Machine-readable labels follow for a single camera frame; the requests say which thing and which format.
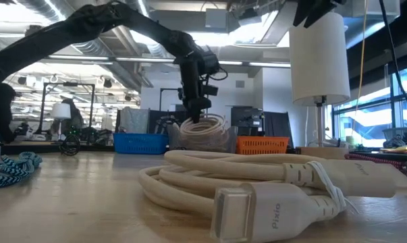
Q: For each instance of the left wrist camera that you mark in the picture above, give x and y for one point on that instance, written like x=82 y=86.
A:
x=210 y=90

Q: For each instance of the grey cloth cover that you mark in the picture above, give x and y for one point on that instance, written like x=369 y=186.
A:
x=134 y=119

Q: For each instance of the blue plastic bin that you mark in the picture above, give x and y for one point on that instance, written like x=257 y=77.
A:
x=139 y=143

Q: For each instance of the white lamp with wooden base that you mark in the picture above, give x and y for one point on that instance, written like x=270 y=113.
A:
x=319 y=60

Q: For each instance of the long ceiling light strip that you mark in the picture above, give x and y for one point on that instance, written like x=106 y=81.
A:
x=145 y=59

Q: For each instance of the orange plastic bin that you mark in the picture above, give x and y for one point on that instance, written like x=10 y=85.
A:
x=262 y=145

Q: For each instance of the black panel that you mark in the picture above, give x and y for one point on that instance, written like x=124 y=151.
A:
x=277 y=125

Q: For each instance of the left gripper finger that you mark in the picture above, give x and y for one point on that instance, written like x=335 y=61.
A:
x=197 y=106

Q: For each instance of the black partition panels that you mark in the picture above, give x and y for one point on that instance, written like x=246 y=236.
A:
x=156 y=119

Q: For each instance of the person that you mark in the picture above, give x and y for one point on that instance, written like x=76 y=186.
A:
x=0 y=114
x=73 y=116

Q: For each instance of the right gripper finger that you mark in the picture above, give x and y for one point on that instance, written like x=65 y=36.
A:
x=302 y=10
x=323 y=8

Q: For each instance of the grey ceiling box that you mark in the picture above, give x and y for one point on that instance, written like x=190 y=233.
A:
x=216 y=17

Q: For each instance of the small white shade lamp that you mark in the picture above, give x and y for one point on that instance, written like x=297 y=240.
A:
x=60 y=111

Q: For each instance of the grey translucent bin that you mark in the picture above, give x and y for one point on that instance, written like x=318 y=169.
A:
x=231 y=141

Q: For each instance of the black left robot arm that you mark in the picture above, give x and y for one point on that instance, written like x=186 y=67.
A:
x=54 y=37

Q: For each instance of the black gantry frame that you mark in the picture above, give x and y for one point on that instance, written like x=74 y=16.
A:
x=68 y=84
x=166 y=89

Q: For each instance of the black cabinet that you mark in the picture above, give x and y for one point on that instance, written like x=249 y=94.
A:
x=247 y=118

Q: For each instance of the yellow object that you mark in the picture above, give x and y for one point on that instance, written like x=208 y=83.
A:
x=393 y=149

